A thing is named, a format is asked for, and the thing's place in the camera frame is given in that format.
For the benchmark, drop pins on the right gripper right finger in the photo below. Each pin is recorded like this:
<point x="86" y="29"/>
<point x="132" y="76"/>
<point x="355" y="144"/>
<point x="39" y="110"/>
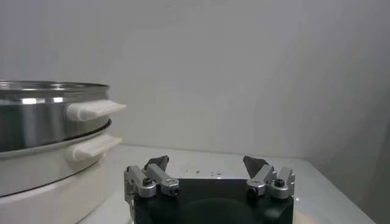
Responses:
<point x="262" y="175"/>

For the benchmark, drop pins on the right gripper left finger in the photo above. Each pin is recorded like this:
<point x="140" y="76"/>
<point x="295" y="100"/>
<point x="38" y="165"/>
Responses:
<point x="152" y="173"/>

